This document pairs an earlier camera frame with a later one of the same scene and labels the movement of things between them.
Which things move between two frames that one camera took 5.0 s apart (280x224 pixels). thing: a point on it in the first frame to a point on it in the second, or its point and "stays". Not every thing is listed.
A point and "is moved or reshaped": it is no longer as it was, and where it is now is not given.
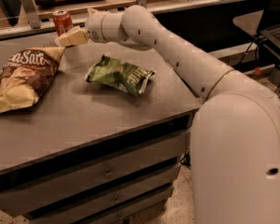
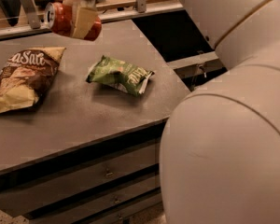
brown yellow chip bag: x=23 y=78 stays
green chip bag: x=120 y=75 stays
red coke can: x=63 y=21 is moved or reshaped
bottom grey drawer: x=118 y=217 stays
